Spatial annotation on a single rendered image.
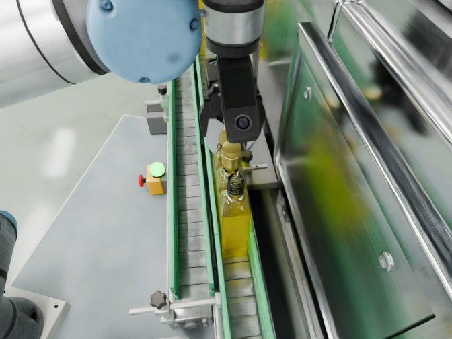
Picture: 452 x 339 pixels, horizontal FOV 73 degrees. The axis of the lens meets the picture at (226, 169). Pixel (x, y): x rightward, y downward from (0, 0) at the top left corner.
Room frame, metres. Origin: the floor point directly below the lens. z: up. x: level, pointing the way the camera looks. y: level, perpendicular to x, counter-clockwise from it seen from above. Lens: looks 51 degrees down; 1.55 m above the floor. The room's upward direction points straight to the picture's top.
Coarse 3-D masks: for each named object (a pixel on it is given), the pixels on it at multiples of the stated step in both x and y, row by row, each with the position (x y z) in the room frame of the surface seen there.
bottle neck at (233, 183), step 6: (234, 174) 0.32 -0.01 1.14; (240, 174) 0.32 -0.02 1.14; (228, 180) 0.31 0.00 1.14; (234, 180) 0.32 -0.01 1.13; (240, 180) 0.32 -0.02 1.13; (228, 186) 0.30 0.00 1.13; (234, 186) 0.30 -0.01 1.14; (240, 186) 0.30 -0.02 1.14; (228, 192) 0.30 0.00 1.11; (234, 192) 0.30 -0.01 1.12; (240, 192) 0.30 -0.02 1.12; (228, 198) 0.30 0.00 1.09; (234, 198) 0.30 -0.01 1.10; (240, 198) 0.30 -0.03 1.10
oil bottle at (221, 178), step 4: (220, 168) 0.38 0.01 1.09; (240, 168) 0.38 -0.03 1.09; (216, 172) 0.38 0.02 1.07; (220, 172) 0.37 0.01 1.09; (240, 172) 0.37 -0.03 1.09; (216, 176) 0.38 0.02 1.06; (220, 176) 0.36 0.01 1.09; (224, 176) 0.36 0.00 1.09; (244, 176) 0.36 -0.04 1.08; (220, 180) 0.35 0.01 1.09; (224, 180) 0.35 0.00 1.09; (220, 184) 0.34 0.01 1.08; (224, 184) 0.34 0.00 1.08; (244, 184) 0.35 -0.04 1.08; (220, 188) 0.34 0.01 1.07; (224, 188) 0.34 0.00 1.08
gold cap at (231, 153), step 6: (228, 144) 0.37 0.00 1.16; (234, 144) 0.37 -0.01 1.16; (222, 150) 0.36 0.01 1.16; (228, 150) 0.36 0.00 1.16; (234, 150) 0.36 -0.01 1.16; (240, 150) 0.36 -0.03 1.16; (222, 156) 0.36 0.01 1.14; (228, 156) 0.35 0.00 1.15; (234, 156) 0.35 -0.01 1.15; (240, 156) 0.36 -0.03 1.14; (222, 162) 0.36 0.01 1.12; (228, 162) 0.35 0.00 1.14; (234, 162) 0.35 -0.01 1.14; (240, 162) 0.36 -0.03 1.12; (228, 168) 0.35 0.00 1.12; (234, 168) 0.35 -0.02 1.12
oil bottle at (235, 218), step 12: (228, 204) 0.29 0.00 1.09; (240, 204) 0.29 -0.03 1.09; (228, 216) 0.28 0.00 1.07; (240, 216) 0.28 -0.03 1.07; (228, 228) 0.28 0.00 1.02; (240, 228) 0.28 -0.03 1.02; (228, 240) 0.28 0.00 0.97; (240, 240) 0.28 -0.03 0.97; (228, 252) 0.28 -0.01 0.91; (240, 252) 0.28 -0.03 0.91
